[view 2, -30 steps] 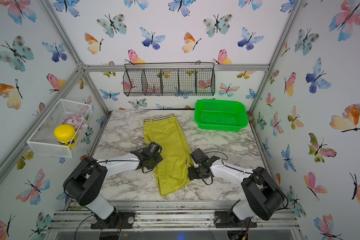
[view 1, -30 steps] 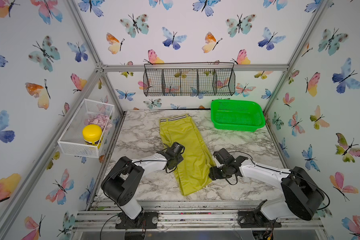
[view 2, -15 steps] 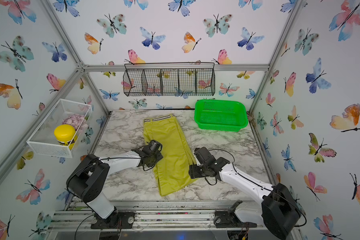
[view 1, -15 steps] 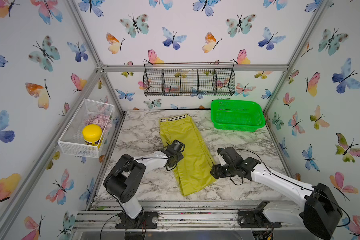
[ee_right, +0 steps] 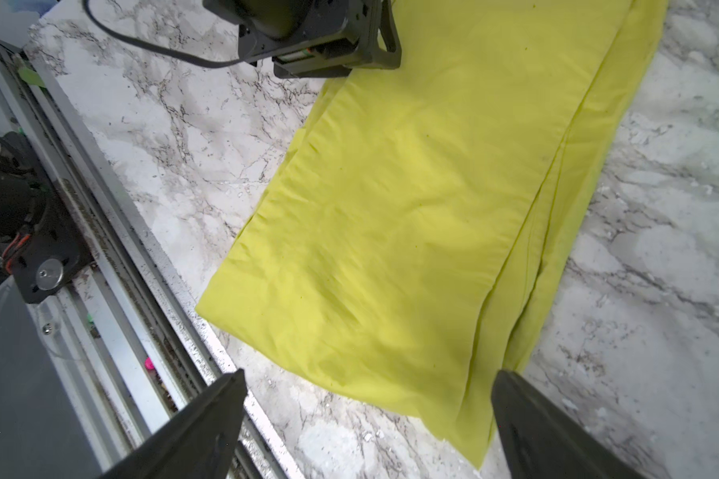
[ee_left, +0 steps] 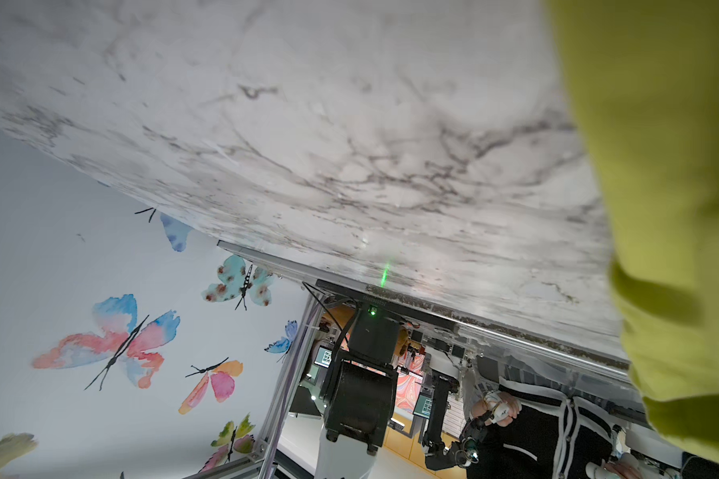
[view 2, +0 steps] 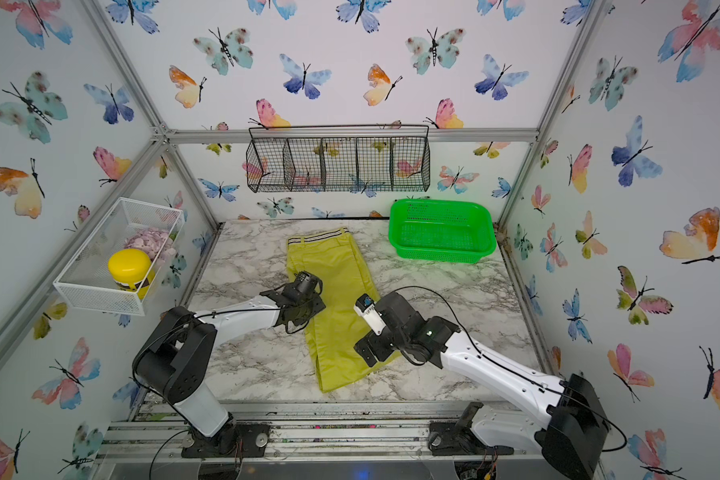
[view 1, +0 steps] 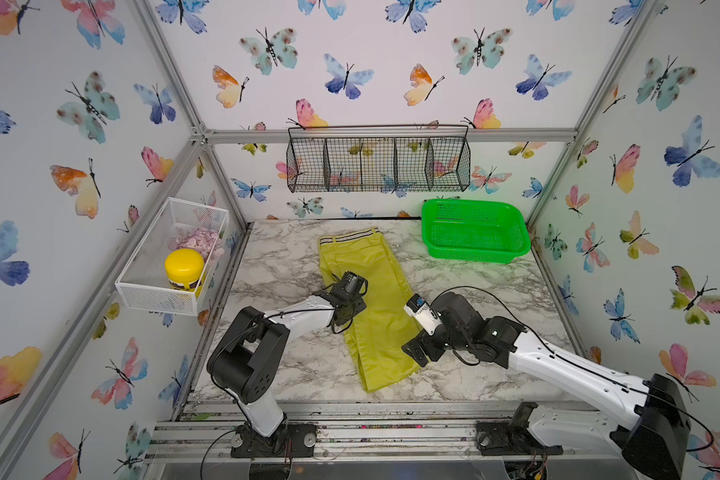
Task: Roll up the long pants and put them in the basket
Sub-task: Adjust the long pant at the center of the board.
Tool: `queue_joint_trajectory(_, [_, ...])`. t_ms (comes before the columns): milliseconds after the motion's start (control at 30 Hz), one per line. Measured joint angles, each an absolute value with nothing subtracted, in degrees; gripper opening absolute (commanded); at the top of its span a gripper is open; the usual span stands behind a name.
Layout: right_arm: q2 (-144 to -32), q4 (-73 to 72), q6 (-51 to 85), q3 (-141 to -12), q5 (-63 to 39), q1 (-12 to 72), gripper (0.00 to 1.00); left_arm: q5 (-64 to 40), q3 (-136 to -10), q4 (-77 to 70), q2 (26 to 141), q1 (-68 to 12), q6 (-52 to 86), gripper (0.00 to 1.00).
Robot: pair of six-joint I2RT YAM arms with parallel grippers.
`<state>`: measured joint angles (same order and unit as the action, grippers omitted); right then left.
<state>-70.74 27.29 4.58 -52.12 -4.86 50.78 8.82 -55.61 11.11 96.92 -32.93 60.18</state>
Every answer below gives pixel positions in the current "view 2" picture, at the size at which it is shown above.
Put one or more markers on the black wire wall basket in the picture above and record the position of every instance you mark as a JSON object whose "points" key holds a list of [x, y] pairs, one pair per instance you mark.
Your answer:
{"points": [[358, 159]]}

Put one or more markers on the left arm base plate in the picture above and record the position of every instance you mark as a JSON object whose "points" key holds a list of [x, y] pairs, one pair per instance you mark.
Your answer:
{"points": [[239, 440]]}

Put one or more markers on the pink item in basket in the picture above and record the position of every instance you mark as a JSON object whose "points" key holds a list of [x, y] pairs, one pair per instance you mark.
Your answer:
{"points": [[157, 244]]}

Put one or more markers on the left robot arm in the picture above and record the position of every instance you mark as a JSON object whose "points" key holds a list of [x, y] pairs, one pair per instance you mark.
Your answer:
{"points": [[173, 361]]}

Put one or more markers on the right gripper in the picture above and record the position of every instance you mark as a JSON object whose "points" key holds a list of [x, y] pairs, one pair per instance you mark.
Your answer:
{"points": [[372, 341]]}

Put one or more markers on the yellow lidded jar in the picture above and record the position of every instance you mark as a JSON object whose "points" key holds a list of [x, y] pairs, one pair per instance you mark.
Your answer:
{"points": [[130, 269]]}

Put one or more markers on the aluminium front rail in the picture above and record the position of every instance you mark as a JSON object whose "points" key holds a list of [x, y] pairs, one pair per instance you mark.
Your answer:
{"points": [[298, 431]]}

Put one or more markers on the green plastic basket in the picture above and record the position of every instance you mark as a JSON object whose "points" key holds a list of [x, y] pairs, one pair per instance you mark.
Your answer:
{"points": [[441, 230]]}

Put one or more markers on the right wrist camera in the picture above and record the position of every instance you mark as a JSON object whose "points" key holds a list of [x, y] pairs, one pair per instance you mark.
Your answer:
{"points": [[365, 308]]}

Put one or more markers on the lime green long pants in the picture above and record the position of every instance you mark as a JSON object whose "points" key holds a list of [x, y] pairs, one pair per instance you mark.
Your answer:
{"points": [[335, 258]]}

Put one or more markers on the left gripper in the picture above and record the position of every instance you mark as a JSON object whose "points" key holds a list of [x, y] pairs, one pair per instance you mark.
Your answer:
{"points": [[319, 306]]}

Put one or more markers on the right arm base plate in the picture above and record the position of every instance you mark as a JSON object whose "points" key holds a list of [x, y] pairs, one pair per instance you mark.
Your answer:
{"points": [[453, 439]]}

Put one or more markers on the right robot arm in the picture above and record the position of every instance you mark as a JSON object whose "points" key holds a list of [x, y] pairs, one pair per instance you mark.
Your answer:
{"points": [[566, 422]]}

